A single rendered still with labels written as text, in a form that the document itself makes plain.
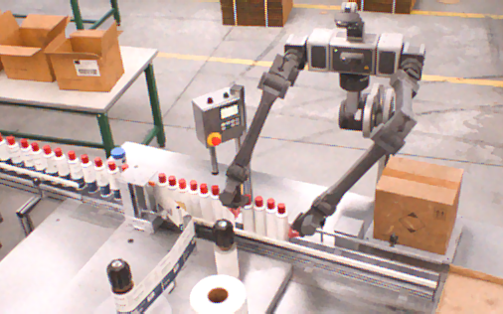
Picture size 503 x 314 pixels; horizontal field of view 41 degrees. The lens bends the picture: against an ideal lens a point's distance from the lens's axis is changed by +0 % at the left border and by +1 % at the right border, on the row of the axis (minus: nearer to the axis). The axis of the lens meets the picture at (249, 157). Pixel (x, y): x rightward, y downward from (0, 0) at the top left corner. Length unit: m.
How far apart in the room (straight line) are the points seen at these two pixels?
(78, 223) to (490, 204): 2.58
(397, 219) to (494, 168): 2.10
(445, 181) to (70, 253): 1.61
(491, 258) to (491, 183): 1.80
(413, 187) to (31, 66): 2.69
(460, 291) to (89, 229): 1.61
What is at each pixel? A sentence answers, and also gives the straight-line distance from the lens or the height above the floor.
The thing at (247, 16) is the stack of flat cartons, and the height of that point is 0.10.
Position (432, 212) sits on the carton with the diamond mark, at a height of 1.06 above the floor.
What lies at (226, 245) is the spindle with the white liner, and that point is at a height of 1.10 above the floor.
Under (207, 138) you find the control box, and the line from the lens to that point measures 2.62.
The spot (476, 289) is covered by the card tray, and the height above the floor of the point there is 0.83.
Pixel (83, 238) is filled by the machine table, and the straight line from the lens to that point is 3.06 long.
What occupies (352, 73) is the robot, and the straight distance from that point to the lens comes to 2.92.
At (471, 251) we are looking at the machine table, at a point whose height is 0.83.
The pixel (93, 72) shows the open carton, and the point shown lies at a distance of 4.18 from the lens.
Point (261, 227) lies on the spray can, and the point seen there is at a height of 0.95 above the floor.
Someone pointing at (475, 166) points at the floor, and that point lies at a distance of 4.77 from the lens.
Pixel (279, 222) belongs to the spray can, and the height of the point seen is 1.02.
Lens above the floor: 2.79
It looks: 36 degrees down
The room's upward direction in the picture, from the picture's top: 5 degrees counter-clockwise
